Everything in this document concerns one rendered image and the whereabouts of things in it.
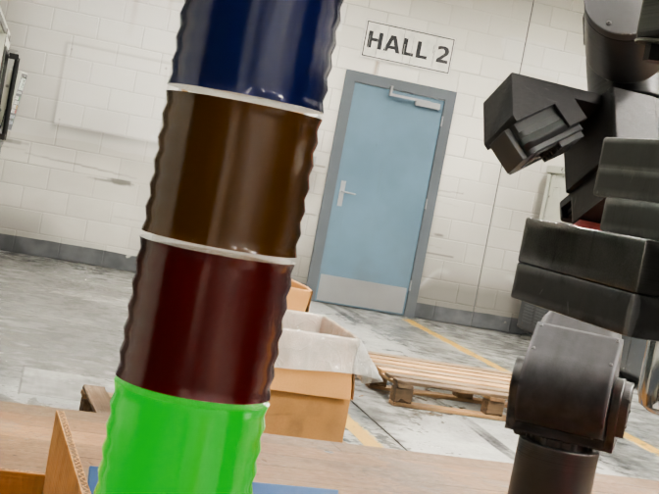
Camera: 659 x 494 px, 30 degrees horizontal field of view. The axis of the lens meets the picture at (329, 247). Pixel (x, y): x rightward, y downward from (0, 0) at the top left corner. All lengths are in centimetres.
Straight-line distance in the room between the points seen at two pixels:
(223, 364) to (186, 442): 2
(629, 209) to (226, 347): 27
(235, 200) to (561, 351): 67
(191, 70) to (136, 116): 1103
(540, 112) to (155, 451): 59
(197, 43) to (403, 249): 1152
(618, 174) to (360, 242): 1113
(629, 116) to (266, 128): 59
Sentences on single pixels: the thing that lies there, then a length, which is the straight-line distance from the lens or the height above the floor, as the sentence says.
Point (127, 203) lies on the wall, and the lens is 1132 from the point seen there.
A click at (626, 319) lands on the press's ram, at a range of 46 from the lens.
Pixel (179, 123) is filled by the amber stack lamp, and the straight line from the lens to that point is 28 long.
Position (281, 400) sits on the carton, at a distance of 407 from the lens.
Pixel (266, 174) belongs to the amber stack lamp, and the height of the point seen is 114.
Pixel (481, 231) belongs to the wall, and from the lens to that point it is 1205.
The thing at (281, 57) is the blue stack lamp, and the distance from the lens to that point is 28.
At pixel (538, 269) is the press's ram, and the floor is 112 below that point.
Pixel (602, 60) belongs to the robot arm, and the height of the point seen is 125.
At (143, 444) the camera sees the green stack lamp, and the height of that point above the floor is 107.
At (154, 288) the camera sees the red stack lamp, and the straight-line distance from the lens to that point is 28.
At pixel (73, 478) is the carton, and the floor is 97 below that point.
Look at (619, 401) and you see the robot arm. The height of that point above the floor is 102.
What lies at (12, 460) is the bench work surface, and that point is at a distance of 93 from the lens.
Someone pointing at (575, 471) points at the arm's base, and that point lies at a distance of 95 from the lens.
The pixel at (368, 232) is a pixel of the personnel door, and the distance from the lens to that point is 1168.
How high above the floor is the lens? 114
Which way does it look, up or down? 3 degrees down
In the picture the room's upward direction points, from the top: 11 degrees clockwise
